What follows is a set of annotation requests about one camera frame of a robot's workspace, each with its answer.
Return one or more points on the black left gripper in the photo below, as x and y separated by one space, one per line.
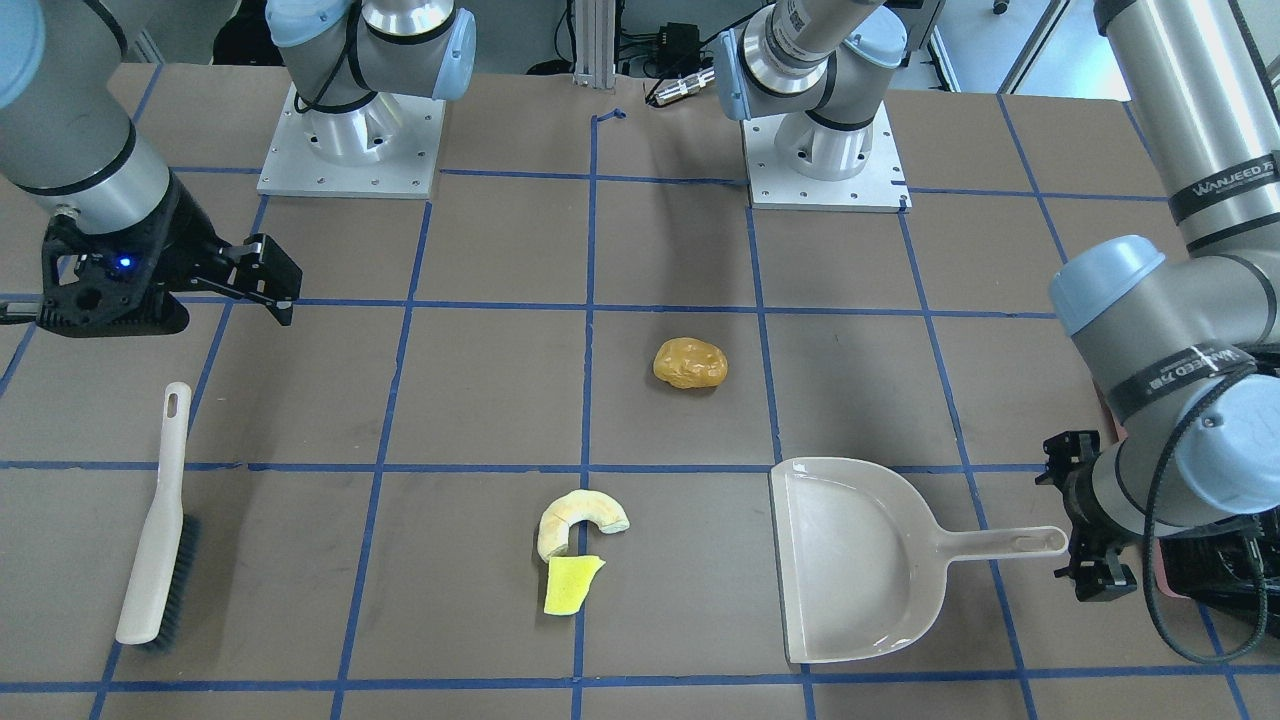
1079 497

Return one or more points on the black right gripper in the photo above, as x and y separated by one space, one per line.
188 243

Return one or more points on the beige plastic dustpan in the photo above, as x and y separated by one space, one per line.
863 561

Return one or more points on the beige hand brush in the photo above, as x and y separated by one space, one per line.
165 552

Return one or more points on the brown potato-like lump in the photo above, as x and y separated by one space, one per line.
690 363

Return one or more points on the yellow sponge piece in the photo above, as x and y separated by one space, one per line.
569 582

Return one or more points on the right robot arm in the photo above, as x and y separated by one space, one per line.
71 147

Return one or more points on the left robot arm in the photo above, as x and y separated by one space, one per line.
1174 346

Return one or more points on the black lined trash bin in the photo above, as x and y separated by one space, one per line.
1213 570

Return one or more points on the black power adapter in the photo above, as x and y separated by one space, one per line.
675 43

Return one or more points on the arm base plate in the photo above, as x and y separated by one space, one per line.
795 163
387 149

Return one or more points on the aluminium frame post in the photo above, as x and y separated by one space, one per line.
594 26

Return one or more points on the silver cable connector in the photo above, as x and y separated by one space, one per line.
666 92

